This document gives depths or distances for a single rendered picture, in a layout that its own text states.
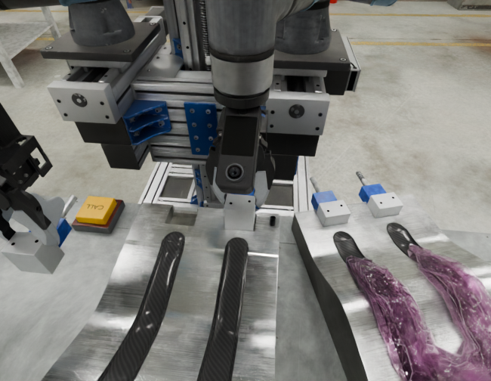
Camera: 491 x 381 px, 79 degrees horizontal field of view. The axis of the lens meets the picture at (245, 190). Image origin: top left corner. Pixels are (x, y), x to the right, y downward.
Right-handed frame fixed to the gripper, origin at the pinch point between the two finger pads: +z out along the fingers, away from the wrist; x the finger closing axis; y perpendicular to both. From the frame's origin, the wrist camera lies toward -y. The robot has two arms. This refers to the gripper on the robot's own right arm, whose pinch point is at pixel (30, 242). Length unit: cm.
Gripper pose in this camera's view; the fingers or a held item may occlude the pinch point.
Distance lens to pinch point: 53.3
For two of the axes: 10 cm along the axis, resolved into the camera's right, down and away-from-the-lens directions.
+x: -9.9, -0.8, 0.8
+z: 0.0, 6.9, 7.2
